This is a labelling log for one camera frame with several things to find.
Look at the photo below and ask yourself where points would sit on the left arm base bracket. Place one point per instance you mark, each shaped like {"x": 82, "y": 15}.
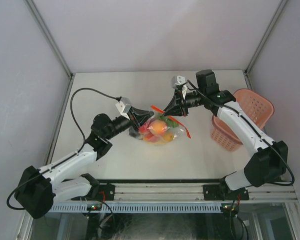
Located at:
{"x": 98, "y": 191}

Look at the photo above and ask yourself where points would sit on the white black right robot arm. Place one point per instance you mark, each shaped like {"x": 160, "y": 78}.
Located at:
{"x": 268, "y": 157}

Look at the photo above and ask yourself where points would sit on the aluminium frame post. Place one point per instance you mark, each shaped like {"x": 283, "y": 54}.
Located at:
{"x": 34, "y": 11}
{"x": 266, "y": 35}

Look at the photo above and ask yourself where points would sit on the aluminium frame post right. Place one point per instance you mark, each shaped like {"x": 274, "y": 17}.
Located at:
{"x": 266, "y": 35}

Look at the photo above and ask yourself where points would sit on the dark fake avocado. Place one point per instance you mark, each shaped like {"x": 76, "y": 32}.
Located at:
{"x": 134, "y": 133}

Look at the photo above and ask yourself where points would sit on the orange fake peach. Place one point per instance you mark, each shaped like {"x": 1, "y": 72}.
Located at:
{"x": 158, "y": 127}

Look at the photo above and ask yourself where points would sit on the yellow fake lemon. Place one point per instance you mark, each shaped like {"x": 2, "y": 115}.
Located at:
{"x": 168, "y": 137}

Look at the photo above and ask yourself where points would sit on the aluminium frame post left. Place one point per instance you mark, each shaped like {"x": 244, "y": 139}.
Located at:
{"x": 34, "y": 11}

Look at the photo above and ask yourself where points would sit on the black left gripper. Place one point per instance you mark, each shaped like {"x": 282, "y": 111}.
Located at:
{"x": 139, "y": 119}

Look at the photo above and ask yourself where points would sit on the red fake tomato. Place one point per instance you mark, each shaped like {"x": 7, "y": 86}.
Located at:
{"x": 145, "y": 133}

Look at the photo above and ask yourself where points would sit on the green fake leafy vegetable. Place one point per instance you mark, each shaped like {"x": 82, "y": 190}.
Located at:
{"x": 169, "y": 122}

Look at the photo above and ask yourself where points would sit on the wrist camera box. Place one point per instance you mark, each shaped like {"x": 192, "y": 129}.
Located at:
{"x": 123, "y": 106}
{"x": 177, "y": 82}

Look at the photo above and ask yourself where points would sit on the clear zip top bag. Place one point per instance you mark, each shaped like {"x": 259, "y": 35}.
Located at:
{"x": 180, "y": 130}

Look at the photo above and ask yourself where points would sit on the aluminium mounting rail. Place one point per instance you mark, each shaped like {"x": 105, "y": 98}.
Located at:
{"x": 193, "y": 192}

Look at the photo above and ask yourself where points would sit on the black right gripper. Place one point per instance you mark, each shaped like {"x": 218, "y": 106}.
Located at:
{"x": 175, "y": 107}

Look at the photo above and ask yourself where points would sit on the perforated cable tray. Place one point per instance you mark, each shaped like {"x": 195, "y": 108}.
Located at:
{"x": 90, "y": 207}

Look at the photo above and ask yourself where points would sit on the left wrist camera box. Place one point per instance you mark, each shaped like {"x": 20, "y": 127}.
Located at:
{"x": 123, "y": 106}

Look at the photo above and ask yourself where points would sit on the pink plastic basket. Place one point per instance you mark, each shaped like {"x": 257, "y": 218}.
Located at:
{"x": 241, "y": 123}

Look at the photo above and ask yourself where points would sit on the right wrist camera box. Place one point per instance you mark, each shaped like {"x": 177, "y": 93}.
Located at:
{"x": 177, "y": 82}

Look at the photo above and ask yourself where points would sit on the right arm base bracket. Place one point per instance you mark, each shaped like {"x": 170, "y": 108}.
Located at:
{"x": 214, "y": 191}

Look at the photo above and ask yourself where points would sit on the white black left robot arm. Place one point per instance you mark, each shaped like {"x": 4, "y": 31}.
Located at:
{"x": 38, "y": 189}

